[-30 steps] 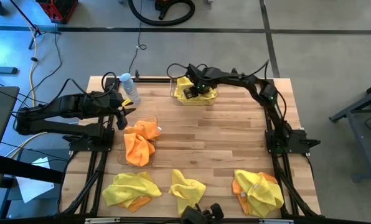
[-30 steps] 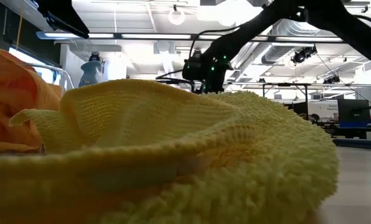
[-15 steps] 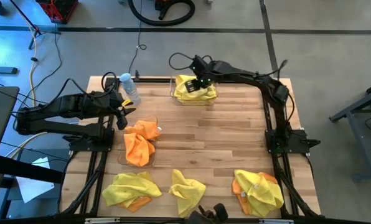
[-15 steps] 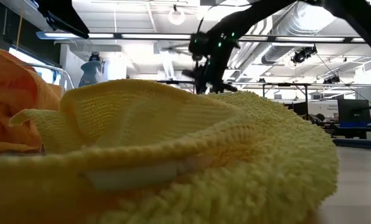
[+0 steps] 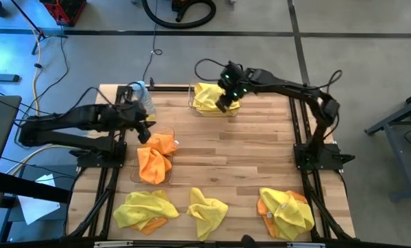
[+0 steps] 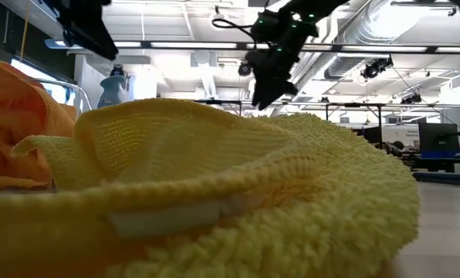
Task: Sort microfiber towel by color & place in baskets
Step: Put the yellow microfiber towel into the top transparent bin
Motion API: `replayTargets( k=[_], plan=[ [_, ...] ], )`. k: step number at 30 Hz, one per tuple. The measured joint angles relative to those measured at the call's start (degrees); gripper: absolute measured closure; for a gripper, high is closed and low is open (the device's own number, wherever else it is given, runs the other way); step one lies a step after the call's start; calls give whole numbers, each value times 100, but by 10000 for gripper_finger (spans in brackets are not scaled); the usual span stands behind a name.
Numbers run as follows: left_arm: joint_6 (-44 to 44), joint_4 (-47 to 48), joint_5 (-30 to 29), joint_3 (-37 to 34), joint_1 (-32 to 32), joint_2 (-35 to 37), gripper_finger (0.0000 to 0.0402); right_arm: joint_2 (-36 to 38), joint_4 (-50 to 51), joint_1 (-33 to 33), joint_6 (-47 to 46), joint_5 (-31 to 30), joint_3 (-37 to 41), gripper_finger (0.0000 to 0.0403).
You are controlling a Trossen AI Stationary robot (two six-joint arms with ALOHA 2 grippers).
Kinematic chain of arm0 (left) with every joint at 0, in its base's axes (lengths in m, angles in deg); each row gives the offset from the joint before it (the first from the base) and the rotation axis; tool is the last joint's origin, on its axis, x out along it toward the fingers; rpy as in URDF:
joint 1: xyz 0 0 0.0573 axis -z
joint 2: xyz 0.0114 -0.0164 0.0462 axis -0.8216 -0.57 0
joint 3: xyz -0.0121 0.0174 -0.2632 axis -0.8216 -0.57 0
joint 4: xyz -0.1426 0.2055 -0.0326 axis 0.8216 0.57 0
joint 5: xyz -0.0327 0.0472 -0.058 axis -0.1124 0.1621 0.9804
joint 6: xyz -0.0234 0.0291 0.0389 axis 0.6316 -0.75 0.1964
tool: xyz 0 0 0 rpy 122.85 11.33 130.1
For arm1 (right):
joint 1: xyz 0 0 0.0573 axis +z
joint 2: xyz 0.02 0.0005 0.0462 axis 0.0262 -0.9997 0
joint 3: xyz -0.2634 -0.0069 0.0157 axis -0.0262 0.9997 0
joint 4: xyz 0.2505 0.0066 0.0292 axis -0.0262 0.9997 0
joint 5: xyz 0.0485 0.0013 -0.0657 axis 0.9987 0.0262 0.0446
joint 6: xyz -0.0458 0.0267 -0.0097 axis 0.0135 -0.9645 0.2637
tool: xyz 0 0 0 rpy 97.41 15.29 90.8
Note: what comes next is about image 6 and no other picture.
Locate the orange microfiber towel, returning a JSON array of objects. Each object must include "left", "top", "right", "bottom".
[
  {"left": 0, "top": 131, "right": 57, "bottom": 191},
  {"left": 0, "top": 60, "right": 77, "bottom": 140}
]

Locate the silver ventilation duct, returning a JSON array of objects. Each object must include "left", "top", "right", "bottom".
[{"left": 324, "top": 0, "right": 393, "bottom": 81}]

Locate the pale yellow plush microfiber towel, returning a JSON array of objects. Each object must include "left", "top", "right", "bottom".
[{"left": 0, "top": 97, "right": 422, "bottom": 278}]

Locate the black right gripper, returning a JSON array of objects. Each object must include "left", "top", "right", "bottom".
[{"left": 245, "top": 22, "right": 319, "bottom": 111}]

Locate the yellow hanging strap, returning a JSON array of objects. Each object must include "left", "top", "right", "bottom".
[{"left": 19, "top": 7, "right": 31, "bottom": 63}]

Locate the black camera cable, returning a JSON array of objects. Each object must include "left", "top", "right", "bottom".
[{"left": 211, "top": 17, "right": 256, "bottom": 39}]

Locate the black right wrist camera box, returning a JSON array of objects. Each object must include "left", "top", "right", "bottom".
[{"left": 251, "top": 10, "right": 282, "bottom": 43}]

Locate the clear plastic basket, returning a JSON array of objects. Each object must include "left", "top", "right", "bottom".
[{"left": 0, "top": 76, "right": 93, "bottom": 193}]

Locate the black metal rack rail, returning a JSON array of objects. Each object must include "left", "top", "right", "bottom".
[{"left": 194, "top": 98, "right": 460, "bottom": 123}]

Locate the LED light bar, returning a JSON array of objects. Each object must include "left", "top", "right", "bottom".
[{"left": 44, "top": 38, "right": 460, "bottom": 55}]

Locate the black computer monitor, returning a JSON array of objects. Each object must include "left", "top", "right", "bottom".
[
  {"left": 418, "top": 122, "right": 460, "bottom": 154},
  {"left": 363, "top": 126, "right": 384, "bottom": 144}
]

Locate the person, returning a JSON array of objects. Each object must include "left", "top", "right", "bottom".
[{"left": 382, "top": 140, "right": 405, "bottom": 158}]

